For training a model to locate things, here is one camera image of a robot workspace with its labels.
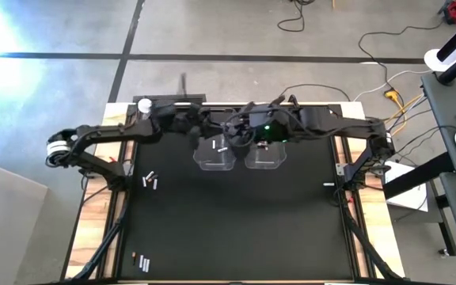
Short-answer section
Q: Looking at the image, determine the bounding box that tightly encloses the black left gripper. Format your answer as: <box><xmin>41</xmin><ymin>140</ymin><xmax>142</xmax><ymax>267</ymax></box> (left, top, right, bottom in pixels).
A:
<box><xmin>160</xmin><ymin>103</ymin><xmax>225</xmax><ymax>150</ymax></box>

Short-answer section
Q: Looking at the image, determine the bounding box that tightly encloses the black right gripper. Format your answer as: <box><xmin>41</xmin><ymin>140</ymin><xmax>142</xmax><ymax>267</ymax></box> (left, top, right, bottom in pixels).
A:
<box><xmin>227</xmin><ymin>105</ymin><xmax>302</xmax><ymax>150</ymax></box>

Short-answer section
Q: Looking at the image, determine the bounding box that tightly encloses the clear plastic bin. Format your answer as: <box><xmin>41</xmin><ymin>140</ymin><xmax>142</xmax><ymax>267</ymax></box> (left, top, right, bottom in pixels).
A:
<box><xmin>244</xmin><ymin>140</ymin><xmax>286</xmax><ymax>170</ymax></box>
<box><xmin>193</xmin><ymin>132</ymin><xmax>238</xmax><ymax>172</ymax></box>

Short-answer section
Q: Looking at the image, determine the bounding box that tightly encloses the black table mat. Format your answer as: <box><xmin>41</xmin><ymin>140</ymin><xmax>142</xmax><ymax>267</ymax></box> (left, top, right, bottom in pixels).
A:
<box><xmin>119</xmin><ymin>130</ymin><xmax>355</xmax><ymax>281</ymax></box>

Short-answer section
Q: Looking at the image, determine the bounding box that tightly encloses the white box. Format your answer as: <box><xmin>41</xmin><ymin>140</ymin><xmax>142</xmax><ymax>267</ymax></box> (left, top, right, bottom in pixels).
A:
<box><xmin>384</xmin><ymin>161</ymin><xmax>429</xmax><ymax>213</ymax></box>

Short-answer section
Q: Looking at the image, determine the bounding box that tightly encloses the black metal beam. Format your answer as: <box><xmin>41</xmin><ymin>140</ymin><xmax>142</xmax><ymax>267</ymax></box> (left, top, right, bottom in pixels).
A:
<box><xmin>382</xmin><ymin>152</ymin><xmax>456</xmax><ymax>200</ymax></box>

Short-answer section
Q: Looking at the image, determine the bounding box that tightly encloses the black floor leg bar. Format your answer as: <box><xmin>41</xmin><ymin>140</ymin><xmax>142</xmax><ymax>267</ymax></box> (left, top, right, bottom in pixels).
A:
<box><xmin>433</xmin><ymin>185</ymin><xmax>456</xmax><ymax>257</ymax></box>

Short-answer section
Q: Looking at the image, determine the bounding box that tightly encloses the grey cabinet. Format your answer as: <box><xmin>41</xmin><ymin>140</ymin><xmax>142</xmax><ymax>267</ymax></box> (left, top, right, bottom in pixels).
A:
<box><xmin>0</xmin><ymin>158</ymin><xmax>49</xmax><ymax>285</ymax></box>

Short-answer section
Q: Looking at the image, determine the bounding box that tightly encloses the long black floor cable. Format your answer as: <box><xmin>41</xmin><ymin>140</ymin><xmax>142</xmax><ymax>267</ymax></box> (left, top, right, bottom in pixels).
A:
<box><xmin>357</xmin><ymin>24</ymin><xmax>445</xmax><ymax>93</ymax></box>

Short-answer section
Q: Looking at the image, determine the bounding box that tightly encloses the yellow floor cable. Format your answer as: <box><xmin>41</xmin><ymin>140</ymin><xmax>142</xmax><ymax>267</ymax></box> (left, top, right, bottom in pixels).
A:
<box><xmin>382</xmin><ymin>94</ymin><xmax>425</xmax><ymax>138</ymax></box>

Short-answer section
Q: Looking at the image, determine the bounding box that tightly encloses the white floor cable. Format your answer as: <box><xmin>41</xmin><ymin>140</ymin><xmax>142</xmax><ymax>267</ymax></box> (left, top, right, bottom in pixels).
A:
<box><xmin>354</xmin><ymin>70</ymin><xmax>433</xmax><ymax>102</ymax></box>

